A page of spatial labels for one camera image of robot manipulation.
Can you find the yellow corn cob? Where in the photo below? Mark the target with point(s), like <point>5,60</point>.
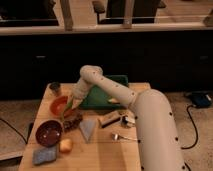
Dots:
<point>113,101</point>

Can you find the grey triangular cloth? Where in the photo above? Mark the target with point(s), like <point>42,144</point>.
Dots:
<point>87,128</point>

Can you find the small dark cup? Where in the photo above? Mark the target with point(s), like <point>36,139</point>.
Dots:
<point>55,88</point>

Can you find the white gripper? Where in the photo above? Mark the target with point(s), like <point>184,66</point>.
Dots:
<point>80,91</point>

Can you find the dark maroon bowl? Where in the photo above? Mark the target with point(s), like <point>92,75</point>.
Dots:
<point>48,133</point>

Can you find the blue sponge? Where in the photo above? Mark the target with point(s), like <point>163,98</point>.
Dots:
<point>44,155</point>

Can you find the green tray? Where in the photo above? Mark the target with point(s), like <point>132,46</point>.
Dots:
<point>97,99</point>

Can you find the green pepper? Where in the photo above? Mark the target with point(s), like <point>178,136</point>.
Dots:
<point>68,105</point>

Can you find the silver fork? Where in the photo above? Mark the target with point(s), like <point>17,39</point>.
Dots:
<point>118,137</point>

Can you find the brown grape bunch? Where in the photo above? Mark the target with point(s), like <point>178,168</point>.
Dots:
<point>72,123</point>

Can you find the blue device on floor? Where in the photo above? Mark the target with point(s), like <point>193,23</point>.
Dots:
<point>201,100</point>

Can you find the white handled utensil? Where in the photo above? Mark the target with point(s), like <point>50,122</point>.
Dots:
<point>127,122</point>

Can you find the yellow orange fruit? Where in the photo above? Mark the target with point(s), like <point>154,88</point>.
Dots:
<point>66,146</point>

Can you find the wooden black block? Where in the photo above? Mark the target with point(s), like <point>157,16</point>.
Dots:
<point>109,118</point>

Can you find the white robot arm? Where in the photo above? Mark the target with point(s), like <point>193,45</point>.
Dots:
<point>159,147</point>

